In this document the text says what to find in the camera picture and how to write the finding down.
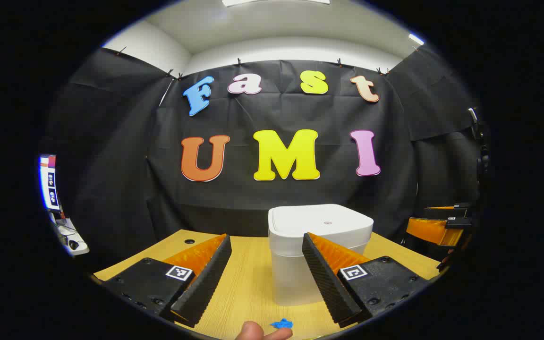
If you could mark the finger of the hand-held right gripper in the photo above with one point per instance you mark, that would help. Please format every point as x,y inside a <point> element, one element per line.
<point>456,210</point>
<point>430,230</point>

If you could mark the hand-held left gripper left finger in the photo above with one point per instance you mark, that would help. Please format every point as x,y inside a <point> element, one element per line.
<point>206,278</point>

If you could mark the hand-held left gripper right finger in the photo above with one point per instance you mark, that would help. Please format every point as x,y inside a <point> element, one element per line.
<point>328,283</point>

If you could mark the white desktop garbage bin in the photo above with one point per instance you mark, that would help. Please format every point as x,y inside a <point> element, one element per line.
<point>291,264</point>

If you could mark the blue paper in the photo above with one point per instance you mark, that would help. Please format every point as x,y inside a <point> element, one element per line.
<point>282,324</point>

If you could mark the wooden desktop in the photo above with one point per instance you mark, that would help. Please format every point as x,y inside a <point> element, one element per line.
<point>253,283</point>

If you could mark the ceiling light panel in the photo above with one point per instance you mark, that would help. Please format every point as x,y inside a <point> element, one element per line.
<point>416,39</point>
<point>272,2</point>

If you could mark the black computer mouse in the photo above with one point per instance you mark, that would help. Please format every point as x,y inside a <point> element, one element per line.
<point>73,244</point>

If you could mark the white side desk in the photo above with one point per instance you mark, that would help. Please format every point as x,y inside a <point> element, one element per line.
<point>71,236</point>

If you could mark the black backdrop cloth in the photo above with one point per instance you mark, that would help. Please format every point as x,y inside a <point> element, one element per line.
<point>243,118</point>

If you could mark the computer monitor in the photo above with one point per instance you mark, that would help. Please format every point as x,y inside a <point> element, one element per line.
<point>49,182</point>

